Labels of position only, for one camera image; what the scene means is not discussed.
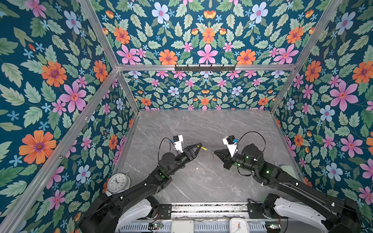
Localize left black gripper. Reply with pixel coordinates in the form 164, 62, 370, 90
168, 142, 203, 177

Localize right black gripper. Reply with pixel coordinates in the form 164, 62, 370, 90
214, 149, 257, 175

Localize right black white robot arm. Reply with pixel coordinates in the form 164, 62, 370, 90
214, 144, 364, 233

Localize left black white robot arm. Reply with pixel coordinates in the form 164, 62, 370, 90
73, 143, 202, 233

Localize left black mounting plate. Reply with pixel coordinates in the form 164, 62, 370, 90
146, 204, 173, 220

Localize black mounting plate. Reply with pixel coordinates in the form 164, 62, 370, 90
146, 204, 173, 220
247, 202, 266, 219

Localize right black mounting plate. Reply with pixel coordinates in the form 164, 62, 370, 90
247, 202, 266, 219

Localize pale green sponge block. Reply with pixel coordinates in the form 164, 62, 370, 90
280, 165, 296, 177

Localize white square device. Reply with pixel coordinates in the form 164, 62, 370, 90
171, 220, 194, 233

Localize white alarm clock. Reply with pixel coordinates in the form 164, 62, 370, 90
105, 173, 132, 196

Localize left small circuit board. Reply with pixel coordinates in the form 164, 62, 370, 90
148, 223, 164, 231

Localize small circuit board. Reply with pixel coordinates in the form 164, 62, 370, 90
148, 223, 164, 231
265, 223, 281, 233

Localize right small circuit board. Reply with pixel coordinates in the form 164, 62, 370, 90
265, 223, 281, 233

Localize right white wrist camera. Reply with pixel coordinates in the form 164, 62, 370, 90
222, 136, 239, 157

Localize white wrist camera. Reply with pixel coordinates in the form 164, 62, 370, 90
222, 136, 239, 157
173, 135, 183, 153

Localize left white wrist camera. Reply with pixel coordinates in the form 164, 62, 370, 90
173, 135, 183, 153

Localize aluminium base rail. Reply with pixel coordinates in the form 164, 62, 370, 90
116, 201, 330, 222

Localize black hook rail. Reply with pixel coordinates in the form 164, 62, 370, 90
174, 64, 236, 72

